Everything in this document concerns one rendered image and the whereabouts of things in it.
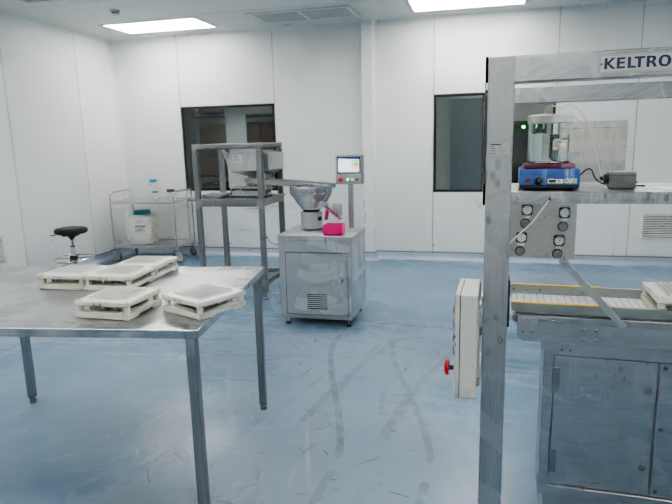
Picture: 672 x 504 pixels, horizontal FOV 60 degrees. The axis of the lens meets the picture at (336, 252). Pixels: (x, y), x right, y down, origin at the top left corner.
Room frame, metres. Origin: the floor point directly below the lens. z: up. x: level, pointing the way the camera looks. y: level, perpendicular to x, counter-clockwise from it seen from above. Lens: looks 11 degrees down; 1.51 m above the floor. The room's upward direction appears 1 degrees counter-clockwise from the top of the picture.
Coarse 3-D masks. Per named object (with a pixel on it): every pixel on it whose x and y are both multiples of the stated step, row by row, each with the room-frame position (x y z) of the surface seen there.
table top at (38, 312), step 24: (0, 288) 2.79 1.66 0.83; (24, 288) 2.77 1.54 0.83; (168, 288) 2.70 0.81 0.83; (240, 288) 2.67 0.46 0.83; (0, 312) 2.36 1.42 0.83; (24, 312) 2.35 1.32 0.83; (48, 312) 2.34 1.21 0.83; (72, 312) 2.33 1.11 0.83; (144, 312) 2.31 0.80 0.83; (168, 312) 2.30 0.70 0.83; (24, 336) 2.14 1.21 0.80; (48, 336) 2.12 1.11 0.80; (72, 336) 2.11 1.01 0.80; (96, 336) 2.10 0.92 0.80; (120, 336) 2.09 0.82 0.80; (144, 336) 2.08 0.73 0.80; (168, 336) 2.07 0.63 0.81; (192, 336) 2.06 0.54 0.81
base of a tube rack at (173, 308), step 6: (234, 300) 2.36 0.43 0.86; (162, 306) 2.32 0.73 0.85; (168, 306) 2.30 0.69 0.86; (174, 306) 2.30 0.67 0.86; (180, 306) 2.29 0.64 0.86; (216, 306) 2.28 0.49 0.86; (222, 306) 2.28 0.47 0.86; (228, 306) 2.28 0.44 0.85; (234, 306) 2.31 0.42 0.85; (240, 306) 2.33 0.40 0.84; (174, 312) 2.27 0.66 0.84; (180, 312) 2.25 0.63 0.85; (186, 312) 2.22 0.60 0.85; (192, 312) 2.20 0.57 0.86; (204, 312) 2.20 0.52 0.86; (210, 312) 2.21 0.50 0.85; (216, 312) 2.23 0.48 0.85; (192, 318) 2.20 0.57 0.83; (198, 318) 2.18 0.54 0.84; (204, 318) 2.19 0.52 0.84
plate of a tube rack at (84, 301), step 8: (152, 288) 2.42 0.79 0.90; (136, 296) 2.30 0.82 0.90; (144, 296) 2.31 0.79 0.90; (80, 304) 2.25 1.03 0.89; (88, 304) 2.24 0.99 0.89; (96, 304) 2.23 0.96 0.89; (104, 304) 2.22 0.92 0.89; (112, 304) 2.21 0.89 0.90; (120, 304) 2.20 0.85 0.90; (128, 304) 2.20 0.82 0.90
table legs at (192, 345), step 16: (256, 288) 3.09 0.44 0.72; (256, 304) 3.10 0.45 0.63; (256, 320) 3.10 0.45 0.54; (256, 336) 3.10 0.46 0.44; (192, 352) 2.08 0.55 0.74; (32, 368) 3.28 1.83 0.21; (192, 368) 2.08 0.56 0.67; (32, 384) 3.26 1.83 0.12; (192, 384) 2.08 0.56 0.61; (32, 400) 3.26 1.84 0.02; (192, 400) 2.08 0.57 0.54; (192, 416) 2.08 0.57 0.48; (192, 432) 2.08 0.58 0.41; (208, 480) 2.11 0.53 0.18; (208, 496) 2.10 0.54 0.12
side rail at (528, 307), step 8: (512, 304) 2.03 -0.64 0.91; (520, 304) 2.02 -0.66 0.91; (528, 304) 2.01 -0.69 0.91; (536, 304) 2.01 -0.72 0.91; (544, 304) 2.00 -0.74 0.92; (544, 312) 2.00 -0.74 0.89; (552, 312) 1.99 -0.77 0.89; (560, 312) 1.98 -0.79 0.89; (568, 312) 1.97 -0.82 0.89; (576, 312) 1.97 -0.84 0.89; (584, 312) 1.96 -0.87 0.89; (592, 312) 1.95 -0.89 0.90; (600, 312) 1.95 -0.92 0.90; (616, 312) 1.93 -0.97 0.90; (624, 312) 1.92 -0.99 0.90; (632, 312) 1.92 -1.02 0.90; (640, 312) 1.91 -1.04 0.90; (648, 312) 1.90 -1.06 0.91; (656, 312) 1.90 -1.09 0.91; (664, 312) 1.89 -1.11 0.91
